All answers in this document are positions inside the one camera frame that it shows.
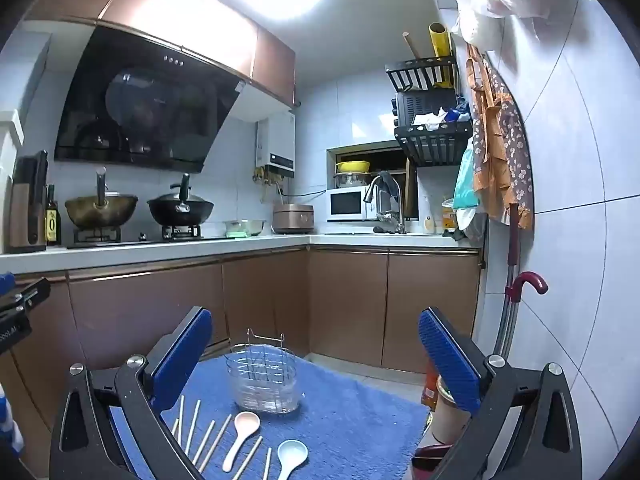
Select bunch of wooden chopsticks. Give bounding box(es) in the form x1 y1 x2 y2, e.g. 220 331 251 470
171 394 273 480

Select dark oil bottle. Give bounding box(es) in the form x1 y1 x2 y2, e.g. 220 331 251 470
46 184 62 247

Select blue cloth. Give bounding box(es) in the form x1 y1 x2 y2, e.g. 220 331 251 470
440 100 471 123

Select beige trash bin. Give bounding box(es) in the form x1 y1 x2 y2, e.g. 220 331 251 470
429 375 472 445

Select white plastic bag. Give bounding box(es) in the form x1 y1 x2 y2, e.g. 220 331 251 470
434 0 596 46

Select copper base cabinets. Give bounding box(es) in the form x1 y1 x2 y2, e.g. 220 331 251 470
0 247 483 461

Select white water heater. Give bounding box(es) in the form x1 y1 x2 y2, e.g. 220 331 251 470
255 111 296 181

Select white kitchen countertop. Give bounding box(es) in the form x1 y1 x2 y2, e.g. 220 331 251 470
0 232 486 276

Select white cloth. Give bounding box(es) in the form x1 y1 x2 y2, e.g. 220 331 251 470
411 107 448 133

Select black wall rack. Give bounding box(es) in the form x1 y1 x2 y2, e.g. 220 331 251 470
384 55 474 167

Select maroon umbrella handle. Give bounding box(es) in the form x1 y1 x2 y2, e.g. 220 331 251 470
504 271 549 306

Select wooden rolling pin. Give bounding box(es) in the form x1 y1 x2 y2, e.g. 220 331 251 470
402 32 425 63

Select brass wok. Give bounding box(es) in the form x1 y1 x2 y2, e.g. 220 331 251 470
65 166 139 229

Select blue towel mat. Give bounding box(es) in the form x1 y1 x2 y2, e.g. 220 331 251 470
107 352 431 480

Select person's left hand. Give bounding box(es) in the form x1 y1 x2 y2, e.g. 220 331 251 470
0 385 24 458

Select cooking oil bottle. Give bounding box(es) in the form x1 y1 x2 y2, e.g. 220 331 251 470
421 358 440 409

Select yellow roll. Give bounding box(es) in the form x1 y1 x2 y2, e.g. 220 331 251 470
428 22 455 87

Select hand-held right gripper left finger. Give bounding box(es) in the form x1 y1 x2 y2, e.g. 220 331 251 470
50 305 215 480

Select teal plastic bag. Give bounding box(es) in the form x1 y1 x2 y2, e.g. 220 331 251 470
453 146 481 210

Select pale blue spoon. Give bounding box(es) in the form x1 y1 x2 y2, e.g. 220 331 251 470
276 439 309 480

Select black wok with lid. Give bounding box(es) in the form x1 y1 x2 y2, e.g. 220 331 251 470
147 173 215 226

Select small white bag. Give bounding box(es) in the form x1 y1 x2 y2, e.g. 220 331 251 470
455 207 488 241

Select copper wall cabinet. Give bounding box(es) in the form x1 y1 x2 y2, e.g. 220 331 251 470
22 0 296 108

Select pale pink spoon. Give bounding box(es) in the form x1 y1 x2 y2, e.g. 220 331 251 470
221 411 261 472

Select brown rice cooker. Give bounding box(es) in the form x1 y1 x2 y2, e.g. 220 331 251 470
272 203 315 235

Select wire utensil holder clear cup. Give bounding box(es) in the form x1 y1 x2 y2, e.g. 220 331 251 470
223 328 304 414

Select metal faucet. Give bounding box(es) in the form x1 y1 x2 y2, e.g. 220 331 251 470
363 170 406 235

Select brown electric kettle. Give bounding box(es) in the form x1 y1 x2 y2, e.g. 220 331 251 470
6 150 49 254

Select white storage unit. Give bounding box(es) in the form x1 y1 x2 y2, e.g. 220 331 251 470
0 110 25 256

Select floral orange apron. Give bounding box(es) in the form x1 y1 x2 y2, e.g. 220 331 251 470
466 42 534 231

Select gas stove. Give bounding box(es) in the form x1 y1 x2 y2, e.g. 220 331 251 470
66 224 223 250

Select black range hood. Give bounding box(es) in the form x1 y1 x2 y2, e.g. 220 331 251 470
54 25 246 173

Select white microwave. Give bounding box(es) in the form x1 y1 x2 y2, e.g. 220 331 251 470
327 186 372 223

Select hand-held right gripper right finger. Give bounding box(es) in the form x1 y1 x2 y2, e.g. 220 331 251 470
419 308 583 480

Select dark red object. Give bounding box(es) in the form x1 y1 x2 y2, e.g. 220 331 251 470
412 442 451 480

